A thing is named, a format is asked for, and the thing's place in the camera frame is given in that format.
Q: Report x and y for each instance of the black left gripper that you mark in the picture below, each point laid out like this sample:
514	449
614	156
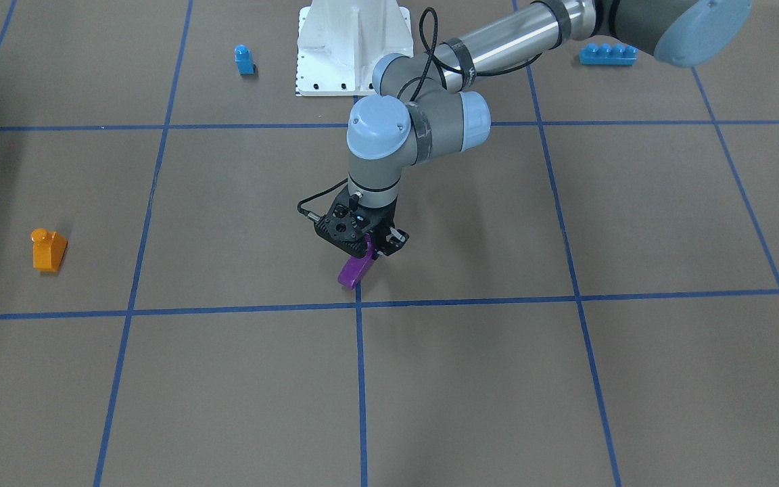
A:
384	221

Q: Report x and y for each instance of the purple trapezoid block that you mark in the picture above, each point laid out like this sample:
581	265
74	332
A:
356	268

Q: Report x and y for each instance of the orange trapezoid block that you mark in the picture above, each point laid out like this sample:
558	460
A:
48	250

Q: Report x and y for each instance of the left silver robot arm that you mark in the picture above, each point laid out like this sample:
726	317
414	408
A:
424	106

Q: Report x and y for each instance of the small blue block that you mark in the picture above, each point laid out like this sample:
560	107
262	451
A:
243	59

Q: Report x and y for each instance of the long blue block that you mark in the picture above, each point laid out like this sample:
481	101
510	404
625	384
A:
606	54

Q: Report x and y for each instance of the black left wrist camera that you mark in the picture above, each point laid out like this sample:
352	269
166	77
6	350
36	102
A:
344	233

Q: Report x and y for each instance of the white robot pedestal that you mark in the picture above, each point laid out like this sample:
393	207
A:
340	42

